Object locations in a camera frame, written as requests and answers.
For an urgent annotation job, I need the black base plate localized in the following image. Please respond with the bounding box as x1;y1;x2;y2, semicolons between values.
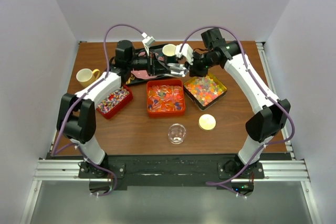
78;152;292;192

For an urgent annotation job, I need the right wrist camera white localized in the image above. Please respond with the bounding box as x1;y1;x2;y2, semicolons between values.
175;44;194;65

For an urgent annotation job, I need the black serving tray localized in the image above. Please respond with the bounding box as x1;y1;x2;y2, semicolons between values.
110;44;182;86

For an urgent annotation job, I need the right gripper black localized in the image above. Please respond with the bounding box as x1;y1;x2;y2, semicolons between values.
185;50;218;77

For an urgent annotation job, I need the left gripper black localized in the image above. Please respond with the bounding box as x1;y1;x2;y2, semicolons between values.
127;50;171;77

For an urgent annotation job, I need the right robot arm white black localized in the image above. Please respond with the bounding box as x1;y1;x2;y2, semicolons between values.
176;26;291;178

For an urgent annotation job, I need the metal scoop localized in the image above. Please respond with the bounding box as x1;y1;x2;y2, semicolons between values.
166;63;188;77

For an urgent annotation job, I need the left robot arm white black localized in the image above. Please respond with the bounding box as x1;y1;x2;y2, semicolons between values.
56;40;177;178

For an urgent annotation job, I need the orange tin of lollipops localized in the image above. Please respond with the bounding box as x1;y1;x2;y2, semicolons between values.
146;79;186;118

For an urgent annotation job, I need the gold tin of gummies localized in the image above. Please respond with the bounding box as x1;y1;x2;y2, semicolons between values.
183;72;227;111

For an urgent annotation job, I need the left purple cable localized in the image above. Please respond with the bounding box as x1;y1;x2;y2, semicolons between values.
50;24;148;198

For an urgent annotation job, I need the dark green mug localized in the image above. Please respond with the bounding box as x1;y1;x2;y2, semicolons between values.
156;44;176;63

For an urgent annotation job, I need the pink polka dot plate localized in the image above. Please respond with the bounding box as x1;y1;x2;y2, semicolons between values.
131;50;164;80

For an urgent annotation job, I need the clear plastic jar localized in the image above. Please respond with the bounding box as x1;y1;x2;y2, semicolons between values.
167;123;186;144

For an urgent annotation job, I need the red tin of candies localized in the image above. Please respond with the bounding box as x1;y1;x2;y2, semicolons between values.
96;86;133;120

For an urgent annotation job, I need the gold jar lid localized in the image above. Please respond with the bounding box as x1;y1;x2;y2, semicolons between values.
198;114;216;131

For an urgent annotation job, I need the purple cable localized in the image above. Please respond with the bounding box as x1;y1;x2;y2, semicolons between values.
181;26;296;195
50;24;148;198

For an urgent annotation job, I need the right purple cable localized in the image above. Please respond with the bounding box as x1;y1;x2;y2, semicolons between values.
181;26;296;195

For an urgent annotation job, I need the yellow mug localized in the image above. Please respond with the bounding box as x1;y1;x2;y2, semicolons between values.
76;68;100;88

